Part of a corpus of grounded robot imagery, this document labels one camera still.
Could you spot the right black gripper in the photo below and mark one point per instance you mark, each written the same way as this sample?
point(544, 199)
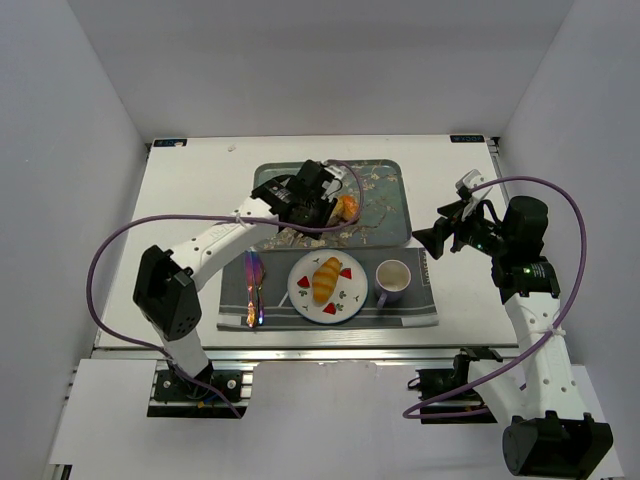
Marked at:
point(447, 231)

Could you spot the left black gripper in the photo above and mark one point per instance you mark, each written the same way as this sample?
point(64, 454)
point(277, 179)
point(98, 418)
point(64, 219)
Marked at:
point(323, 209)

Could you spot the striped yellow croissant roll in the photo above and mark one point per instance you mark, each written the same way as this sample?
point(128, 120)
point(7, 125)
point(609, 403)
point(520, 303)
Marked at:
point(324, 280)

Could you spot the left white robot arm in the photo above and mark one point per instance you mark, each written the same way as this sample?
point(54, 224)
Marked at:
point(169, 281)

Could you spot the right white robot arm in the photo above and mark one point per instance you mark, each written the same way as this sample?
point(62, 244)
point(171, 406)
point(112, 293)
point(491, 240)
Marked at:
point(548, 429)

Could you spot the brown bread slice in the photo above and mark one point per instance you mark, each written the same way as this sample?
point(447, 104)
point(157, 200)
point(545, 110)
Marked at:
point(336, 216)

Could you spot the small round glazed bun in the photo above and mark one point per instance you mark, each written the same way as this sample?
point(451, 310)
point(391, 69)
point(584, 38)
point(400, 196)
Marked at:
point(349, 207)

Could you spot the floral teal serving tray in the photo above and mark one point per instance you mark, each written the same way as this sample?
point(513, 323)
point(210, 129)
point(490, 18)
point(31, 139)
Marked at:
point(384, 220)

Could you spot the lavender ceramic mug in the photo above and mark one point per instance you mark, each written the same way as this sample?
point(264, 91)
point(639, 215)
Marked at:
point(392, 278)

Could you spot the grey striped placemat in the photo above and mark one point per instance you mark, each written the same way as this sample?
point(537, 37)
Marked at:
point(417, 301)

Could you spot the iridescent fork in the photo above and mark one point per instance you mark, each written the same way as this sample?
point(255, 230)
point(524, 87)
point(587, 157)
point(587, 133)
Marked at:
point(259, 274)

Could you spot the white strawberry pattern plate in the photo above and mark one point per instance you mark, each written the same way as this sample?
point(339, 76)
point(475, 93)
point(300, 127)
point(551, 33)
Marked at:
point(348, 298)

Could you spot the right blue table label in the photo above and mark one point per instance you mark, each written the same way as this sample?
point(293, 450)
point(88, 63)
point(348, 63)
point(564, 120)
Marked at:
point(466, 138)

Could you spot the blue table label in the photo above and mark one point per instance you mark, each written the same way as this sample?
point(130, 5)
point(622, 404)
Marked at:
point(169, 143)
point(466, 138)

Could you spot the left blue table label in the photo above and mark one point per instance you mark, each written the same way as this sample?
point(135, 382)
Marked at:
point(169, 143)

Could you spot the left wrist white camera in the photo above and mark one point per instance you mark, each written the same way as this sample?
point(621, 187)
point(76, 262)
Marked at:
point(335, 181)

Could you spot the wrist white camera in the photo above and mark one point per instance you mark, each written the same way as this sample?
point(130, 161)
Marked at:
point(469, 191)
point(335, 181)

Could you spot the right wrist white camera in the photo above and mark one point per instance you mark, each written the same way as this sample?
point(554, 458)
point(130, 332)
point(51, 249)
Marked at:
point(469, 191)

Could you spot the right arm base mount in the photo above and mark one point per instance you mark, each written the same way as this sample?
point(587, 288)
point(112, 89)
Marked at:
point(466, 407)

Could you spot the aluminium table edge rail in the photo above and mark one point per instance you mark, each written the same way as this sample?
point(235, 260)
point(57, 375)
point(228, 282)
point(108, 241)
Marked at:
point(403, 355)

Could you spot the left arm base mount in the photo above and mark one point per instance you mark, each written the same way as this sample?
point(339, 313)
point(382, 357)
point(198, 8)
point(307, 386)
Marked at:
point(173, 397)

